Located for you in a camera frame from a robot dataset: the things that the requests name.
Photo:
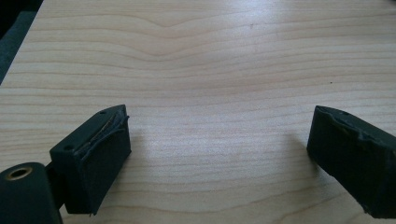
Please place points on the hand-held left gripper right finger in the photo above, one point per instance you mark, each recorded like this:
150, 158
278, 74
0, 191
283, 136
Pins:
351, 155

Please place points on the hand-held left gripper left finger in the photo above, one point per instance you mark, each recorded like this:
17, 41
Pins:
93, 161

